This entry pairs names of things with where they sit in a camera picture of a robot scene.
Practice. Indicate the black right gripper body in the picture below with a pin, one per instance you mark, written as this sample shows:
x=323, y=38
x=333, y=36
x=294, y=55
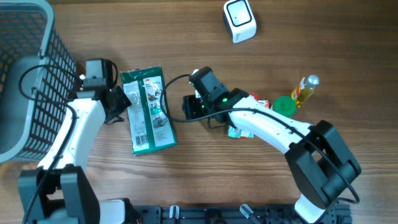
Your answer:
x=197, y=107

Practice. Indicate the mint green sachet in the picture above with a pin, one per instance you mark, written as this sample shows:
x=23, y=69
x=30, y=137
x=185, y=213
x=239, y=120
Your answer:
x=238, y=133

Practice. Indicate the red coffee stick sachet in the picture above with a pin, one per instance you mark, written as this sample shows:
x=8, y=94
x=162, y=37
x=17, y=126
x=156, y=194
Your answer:
x=253, y=97

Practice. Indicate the green white gloves package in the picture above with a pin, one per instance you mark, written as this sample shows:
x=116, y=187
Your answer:
x=151, y=130

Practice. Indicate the small orange box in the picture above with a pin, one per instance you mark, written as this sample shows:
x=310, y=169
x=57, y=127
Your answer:
x=264, y=103

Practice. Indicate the green lid jar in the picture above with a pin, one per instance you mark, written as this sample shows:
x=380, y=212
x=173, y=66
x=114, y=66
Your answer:
x=284, y=105

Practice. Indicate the yellow oil bottle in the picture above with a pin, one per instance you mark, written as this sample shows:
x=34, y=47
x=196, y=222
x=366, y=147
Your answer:
x=305, y=89

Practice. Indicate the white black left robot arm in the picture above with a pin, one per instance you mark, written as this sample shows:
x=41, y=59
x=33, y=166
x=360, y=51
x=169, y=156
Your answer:
x=58, y=191

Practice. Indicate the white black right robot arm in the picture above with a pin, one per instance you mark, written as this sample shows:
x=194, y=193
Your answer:
x=320, y=161

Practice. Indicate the white barcode scanner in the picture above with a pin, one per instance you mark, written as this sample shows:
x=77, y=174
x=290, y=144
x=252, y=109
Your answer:
x=239, y=20

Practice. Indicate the grey plastic mesh basket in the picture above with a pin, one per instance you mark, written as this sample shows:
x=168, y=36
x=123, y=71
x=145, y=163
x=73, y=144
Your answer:
x=37, y=74

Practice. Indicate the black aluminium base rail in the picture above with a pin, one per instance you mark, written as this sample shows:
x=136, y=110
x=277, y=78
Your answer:
x=268, y=214

